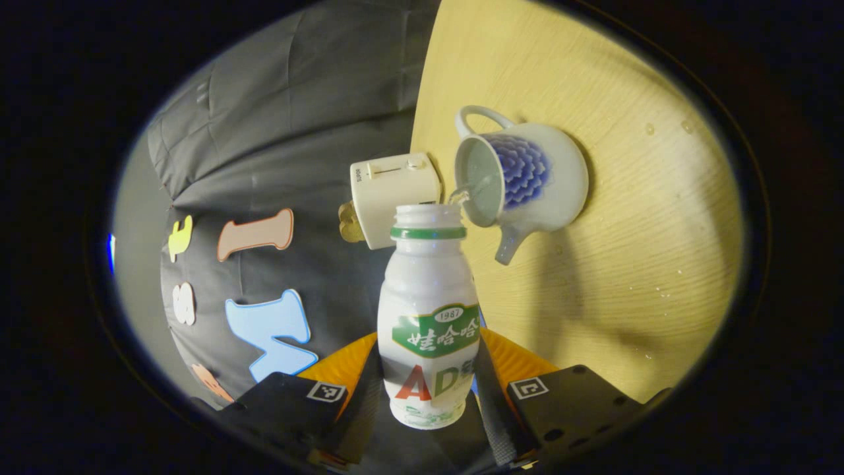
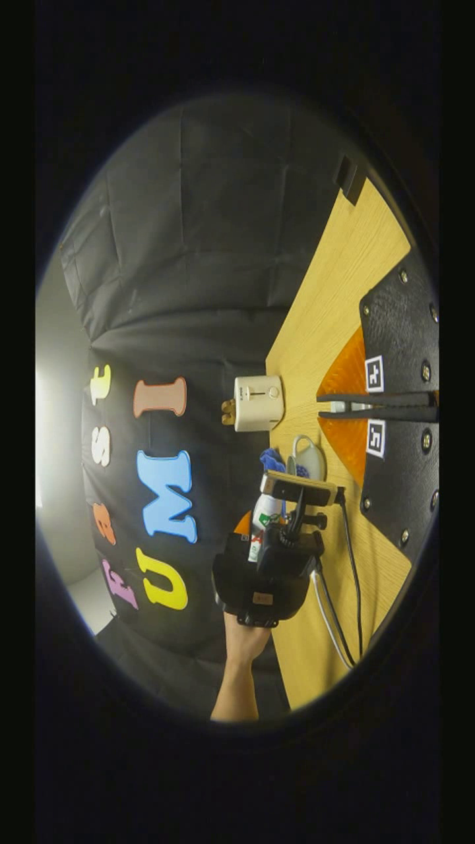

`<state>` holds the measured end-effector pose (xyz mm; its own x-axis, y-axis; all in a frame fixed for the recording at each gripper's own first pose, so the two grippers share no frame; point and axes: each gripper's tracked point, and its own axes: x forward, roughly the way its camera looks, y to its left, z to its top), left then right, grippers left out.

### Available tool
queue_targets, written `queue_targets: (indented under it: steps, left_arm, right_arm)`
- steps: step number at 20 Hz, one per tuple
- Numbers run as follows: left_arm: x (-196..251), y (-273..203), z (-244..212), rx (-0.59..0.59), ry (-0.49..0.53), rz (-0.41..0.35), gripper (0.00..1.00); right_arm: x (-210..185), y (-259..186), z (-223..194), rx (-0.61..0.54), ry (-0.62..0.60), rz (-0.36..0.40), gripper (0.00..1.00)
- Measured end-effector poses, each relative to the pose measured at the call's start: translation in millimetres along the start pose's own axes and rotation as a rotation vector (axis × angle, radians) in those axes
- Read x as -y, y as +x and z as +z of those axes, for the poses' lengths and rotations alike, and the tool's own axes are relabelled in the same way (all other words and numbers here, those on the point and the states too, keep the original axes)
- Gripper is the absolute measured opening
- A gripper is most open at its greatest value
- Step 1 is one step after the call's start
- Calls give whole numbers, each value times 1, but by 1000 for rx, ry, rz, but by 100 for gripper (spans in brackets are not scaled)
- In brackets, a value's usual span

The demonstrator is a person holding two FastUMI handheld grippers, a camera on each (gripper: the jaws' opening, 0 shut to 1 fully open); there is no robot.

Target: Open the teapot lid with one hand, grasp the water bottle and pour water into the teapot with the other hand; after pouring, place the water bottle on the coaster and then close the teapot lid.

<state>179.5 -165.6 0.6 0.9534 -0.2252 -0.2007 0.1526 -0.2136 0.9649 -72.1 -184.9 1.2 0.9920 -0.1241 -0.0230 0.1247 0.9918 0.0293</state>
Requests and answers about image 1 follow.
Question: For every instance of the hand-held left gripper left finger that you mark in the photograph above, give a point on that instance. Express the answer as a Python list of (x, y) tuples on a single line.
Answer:
[(356, 415)]

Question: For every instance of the white toaster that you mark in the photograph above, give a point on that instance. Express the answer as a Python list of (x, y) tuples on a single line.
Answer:
[(395, 191)]

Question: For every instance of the white water bottle green label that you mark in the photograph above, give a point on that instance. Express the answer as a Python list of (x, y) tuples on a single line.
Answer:
[(428, 290)]

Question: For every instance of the brown toast slice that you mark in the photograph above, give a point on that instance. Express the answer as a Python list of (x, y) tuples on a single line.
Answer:
[(345, 212), (353, 232)]

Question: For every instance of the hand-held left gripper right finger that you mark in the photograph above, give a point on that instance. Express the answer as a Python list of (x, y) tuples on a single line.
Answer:
[(491, 409)]

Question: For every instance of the white blue-patterned teacup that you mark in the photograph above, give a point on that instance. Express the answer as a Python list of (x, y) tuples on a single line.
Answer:
[(554, 178)]

